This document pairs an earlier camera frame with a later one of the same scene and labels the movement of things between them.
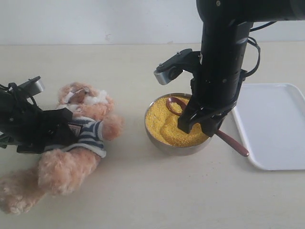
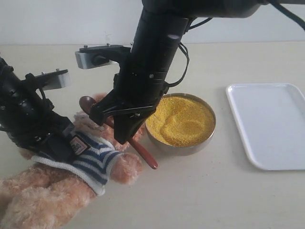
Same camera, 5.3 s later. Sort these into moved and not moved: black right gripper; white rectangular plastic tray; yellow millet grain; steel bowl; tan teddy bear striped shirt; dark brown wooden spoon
Moved: dark brown wooden spoon; black right gripper; tan teddy bear striped shirt
Not moved: steel bowl; white rectangular plastic tray; yellow millet grain
